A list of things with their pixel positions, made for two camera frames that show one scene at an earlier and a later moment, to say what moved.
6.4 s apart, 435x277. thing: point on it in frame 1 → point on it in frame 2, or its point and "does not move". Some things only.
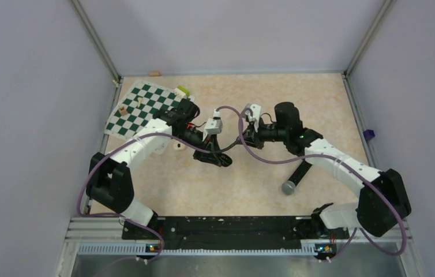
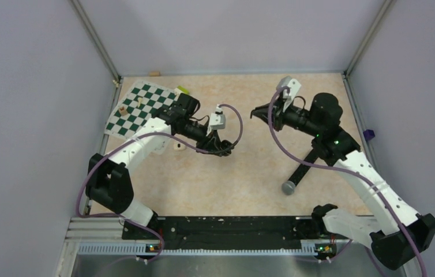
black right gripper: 252,138 → 278,115
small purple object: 368,134 does not move
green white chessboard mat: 138,106 does not move
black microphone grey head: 288,187 does not move
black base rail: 235,232 does not move
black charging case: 225,160 → 226,148
